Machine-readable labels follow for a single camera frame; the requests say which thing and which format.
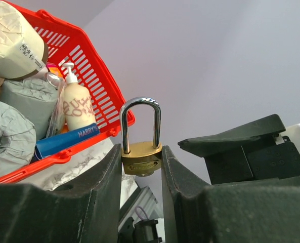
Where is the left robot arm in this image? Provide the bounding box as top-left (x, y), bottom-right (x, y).
top-left (0, 145), bottom-right (300, 242)

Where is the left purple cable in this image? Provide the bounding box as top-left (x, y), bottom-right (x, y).
top-left (134, 205), bottom-right (150, 221)

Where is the red plastic basket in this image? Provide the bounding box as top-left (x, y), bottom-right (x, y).
top-left (0, 4), bottom-right (125, 183)

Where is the small brass padlock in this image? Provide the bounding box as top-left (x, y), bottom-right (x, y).
top-left (120, 97), bottom-right (162, 177)

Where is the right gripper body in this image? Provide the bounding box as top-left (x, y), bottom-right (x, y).
top-left (204, 115), bottom-right (300, 188)

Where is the blue Harry's box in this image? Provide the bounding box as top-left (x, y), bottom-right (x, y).
top-left (34, 123), bottom-right (100, 160)

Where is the cream pump bottle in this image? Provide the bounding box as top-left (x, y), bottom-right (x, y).
top-left (63, 62), bottom-right (96, 131)

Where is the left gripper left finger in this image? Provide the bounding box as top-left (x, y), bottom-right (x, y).
top-left (0, 144), bottom-right (122, 242)

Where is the silver can top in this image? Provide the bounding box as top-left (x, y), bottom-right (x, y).
top-left (45, 72), bottom-right (61, 89)

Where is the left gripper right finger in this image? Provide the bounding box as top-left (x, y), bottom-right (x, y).
top-left (161, 146), bottom-right (300, 242)

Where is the grey roll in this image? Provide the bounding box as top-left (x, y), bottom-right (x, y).
top-left (0, 102), bottom-right (36, 177)
top-left (0, 78), bottom-right (58, 140)

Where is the grey roll centre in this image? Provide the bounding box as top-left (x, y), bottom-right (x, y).
top-left (0, 78), bottom-right (58, 140)

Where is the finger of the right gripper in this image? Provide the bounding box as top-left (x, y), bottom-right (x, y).
top-left (178, 114), bottom-right (286, 157)

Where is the beige wrapped paper roll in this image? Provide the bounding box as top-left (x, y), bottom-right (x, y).
top-left (0, 1), bottom-right (49, 80)

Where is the grey roll front left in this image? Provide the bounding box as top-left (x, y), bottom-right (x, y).
top-left (0, 102), bottom-right (36, 177)

